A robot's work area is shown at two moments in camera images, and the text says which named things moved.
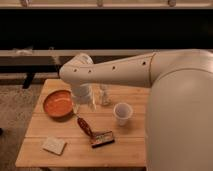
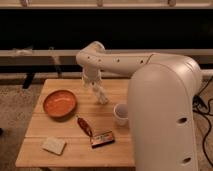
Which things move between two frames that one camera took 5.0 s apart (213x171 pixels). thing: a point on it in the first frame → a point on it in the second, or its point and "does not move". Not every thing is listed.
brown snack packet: [85, 126] does not move
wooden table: [62, 135] does not move
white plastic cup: [123, 111] does not move
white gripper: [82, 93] → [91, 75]
